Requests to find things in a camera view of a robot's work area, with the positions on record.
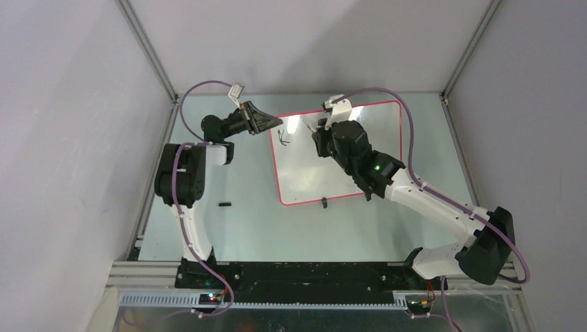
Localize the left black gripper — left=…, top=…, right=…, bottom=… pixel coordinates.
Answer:
left=222, top=101, right=282, bottom=140

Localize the pink framed whiteboard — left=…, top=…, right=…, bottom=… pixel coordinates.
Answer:
left=269, top=100, right=406, bottom=206

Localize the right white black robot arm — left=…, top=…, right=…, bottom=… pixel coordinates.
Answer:
left=311, top=118, right=515, bottom=289

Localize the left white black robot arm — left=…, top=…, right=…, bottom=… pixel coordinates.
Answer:
left=154, top=101, right=283, bottom=288

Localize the right circuit board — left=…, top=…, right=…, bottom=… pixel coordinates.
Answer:
left=407, top=300, right=433, bottom=315

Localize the circuit board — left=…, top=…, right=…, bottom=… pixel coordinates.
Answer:
left=407, top=300, right=433, bottom=315
left=198, top=293, right=224, bottom=306

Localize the left circuit board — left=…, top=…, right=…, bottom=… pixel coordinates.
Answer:
left=198, top=293, right=224, bottom=306

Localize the white object at corner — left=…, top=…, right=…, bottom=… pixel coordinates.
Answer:
left=86, top=287, right=120, bottom=332

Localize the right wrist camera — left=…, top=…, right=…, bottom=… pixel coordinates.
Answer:
left=322, top=95, right=353, bottom=129

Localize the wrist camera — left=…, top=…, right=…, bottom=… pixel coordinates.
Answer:
left=228, top=82, right=244, bottom=106
left=322, top=95, right=353, bottom=129

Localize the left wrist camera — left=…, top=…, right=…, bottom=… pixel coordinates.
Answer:
left=228, top=82, right=244, bottom=106

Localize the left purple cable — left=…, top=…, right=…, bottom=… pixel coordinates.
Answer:
left=170, top=80, right=235, bottom=332

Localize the purple cable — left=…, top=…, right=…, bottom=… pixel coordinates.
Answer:
left=170, top=80, right=235, bottom=332
left=329, top=86, right=532, bottom=332

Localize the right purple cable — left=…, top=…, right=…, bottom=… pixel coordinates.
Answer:
left=329, top=86, right=532, bottom=332

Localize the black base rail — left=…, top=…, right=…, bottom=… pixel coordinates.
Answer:
left=174, top=259, right=441, bottom=305

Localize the aluminium frame profile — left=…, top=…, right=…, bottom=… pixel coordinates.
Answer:
left=105, top=261, right=180, bottom=292

